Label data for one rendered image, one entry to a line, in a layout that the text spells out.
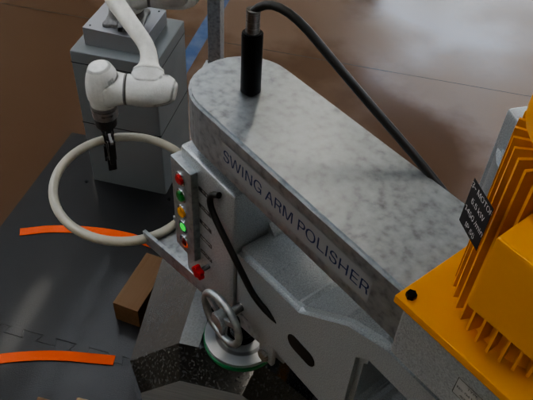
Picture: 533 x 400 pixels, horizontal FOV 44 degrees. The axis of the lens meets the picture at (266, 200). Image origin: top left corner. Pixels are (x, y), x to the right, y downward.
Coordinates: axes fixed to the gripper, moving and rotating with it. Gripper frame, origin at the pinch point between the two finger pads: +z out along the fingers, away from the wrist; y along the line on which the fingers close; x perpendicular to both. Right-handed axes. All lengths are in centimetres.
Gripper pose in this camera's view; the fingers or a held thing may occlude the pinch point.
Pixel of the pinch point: (110, 158)
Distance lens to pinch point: 244.6
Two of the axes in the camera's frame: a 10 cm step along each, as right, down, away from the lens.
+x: 9.2, -2.3, 3.2
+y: 3.9, 7.1, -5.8
